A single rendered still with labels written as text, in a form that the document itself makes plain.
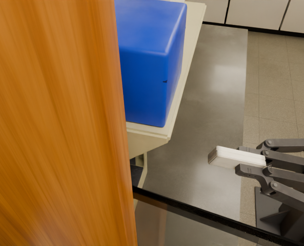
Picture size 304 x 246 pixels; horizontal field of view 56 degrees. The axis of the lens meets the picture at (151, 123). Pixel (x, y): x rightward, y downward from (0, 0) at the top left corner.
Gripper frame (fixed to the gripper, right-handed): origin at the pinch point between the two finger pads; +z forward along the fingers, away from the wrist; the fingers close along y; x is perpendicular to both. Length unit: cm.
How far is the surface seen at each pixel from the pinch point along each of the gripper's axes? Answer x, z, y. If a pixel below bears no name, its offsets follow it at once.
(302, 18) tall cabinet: 132, -167, -260
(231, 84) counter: 55, -31, -66
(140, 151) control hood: -3.7, 13.7, 3.4
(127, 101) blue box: -9.1, 16.5, 1.0
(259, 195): 133, -91, -48
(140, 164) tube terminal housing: 48, 5, -17
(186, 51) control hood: -5.0, 9.5, -12.4
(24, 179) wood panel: -5.7, 24.0, 9.3
